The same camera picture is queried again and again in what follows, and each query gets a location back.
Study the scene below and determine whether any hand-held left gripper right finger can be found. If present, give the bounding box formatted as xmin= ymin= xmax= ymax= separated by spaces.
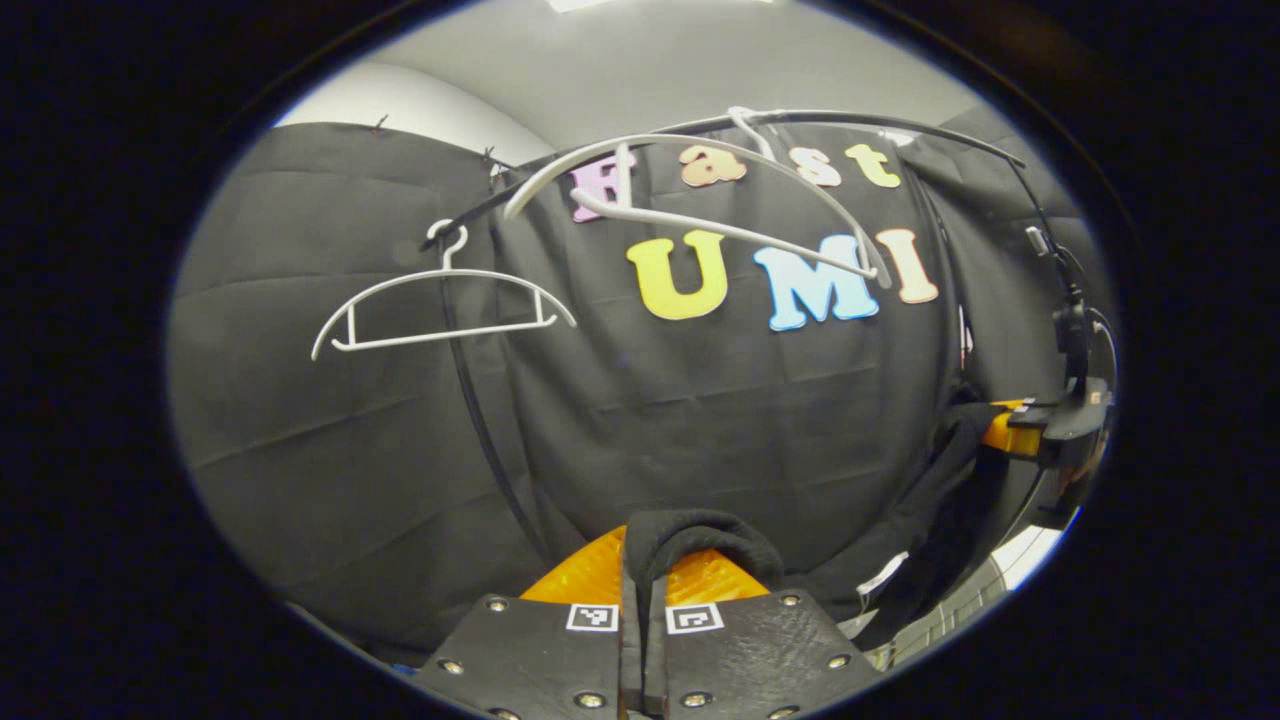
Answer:
xmin=640 ymin=548 xmax=886 ymax=720

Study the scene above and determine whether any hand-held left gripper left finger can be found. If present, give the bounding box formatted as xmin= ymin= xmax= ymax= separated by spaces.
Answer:
xmin=415 ymin=527 xmax=626 ymax=720

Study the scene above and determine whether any black knit jacket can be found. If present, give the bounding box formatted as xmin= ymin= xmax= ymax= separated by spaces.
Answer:
xmin=622 ymin=400 xmax=1013 ymax=651

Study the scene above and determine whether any white plastic clothes hanger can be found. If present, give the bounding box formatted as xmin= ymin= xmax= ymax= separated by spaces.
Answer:
xmin=503 ymin=105 xmax=894 ymax=291
xmin=311 ymin=218 xmax=578 ymax=363

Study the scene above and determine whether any black metal clothes rack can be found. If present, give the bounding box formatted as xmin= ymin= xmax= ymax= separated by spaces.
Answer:
xmin=418 ymin=108 xmax=1081 ymax=566

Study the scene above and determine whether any black backdrop cloth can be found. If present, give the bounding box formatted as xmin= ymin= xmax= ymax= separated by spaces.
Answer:
xmin=170 ymin=105 xmax=1111 ymax=661

